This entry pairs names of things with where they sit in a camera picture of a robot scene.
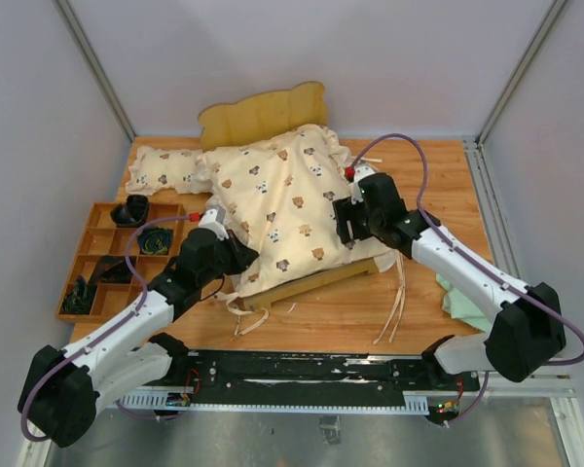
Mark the white slotted cable duct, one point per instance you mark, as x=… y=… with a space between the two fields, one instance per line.
x=263 y=399

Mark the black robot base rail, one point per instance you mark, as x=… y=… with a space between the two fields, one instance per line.
x=206 y=370

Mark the black rolled sock top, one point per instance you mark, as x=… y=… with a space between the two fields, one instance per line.
x=132 y=213

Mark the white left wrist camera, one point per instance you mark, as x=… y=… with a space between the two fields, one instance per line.
x=213 y=220

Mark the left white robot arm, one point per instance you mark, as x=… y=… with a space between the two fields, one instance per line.
x=67 y=388

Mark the wooden pet bed frame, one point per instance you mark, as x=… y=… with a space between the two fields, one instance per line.
x=262 y=117

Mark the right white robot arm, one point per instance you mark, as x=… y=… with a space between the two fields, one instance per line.
x=526 y=330

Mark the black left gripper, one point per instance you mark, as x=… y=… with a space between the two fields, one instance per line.
x=242 y=254

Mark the small animal print pillow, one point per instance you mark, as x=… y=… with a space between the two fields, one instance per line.
x=155 y=170

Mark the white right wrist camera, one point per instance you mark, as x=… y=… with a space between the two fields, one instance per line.
x=354 y=175

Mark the cream animal print mattress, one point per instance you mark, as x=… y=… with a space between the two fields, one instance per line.
x=278 y=195

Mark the dark patterned sock bottom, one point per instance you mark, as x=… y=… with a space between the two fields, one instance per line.
x=79 y=300

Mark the wooden compartment tray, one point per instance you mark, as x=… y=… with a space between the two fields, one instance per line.
x=101 y=283

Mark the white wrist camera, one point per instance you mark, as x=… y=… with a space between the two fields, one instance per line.
x=354 y=175
x=213 y=220

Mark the rolled dark green sock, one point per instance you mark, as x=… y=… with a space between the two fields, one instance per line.
x=156 y=241

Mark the mint green cloth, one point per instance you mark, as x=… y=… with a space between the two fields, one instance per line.
x=460 y=308

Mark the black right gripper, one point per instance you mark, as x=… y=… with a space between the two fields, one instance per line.
x=345 y=210

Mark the dark folded sock middle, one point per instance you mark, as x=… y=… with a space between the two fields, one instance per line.
x=110 y=269

